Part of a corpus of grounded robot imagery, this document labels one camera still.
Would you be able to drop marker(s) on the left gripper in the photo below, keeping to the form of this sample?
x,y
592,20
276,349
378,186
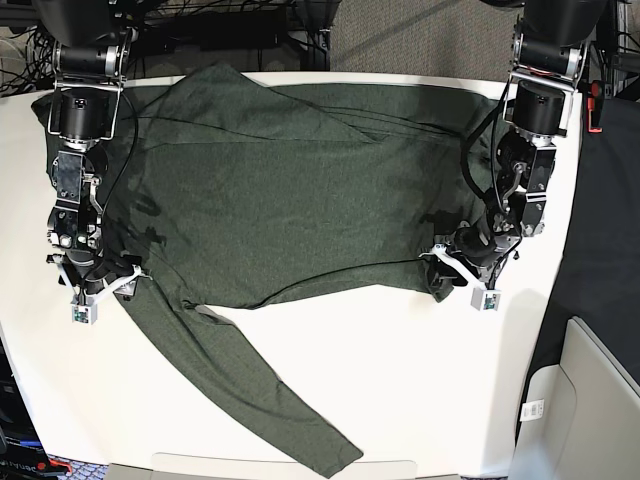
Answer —
x,y
471,251

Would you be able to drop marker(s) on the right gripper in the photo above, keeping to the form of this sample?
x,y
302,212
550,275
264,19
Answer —
x,y
88,274

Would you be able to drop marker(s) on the dark green long-sleeve shirt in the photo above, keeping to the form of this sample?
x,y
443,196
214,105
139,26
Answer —
x,y
241,196

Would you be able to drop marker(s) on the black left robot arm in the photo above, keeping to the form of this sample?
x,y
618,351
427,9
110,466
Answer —
x,y
509,158

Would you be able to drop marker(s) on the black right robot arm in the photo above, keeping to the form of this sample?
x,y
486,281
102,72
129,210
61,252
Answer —
x,y
89,61

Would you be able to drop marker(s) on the black box with label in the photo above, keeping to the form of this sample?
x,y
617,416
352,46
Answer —
x,y
21,455

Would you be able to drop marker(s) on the beige plastic bin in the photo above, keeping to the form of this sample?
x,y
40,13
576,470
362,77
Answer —
x,y
580,419

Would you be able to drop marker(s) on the red clamp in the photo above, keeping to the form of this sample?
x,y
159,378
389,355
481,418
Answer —
x,y
594,106

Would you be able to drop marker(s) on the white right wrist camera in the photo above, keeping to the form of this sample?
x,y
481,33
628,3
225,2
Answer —
x,y
82,312

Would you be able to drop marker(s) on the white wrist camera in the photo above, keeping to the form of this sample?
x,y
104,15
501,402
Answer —
x,y
484,299
82,312

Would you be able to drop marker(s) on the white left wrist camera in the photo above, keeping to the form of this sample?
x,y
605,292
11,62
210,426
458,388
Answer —
x,y
484,299

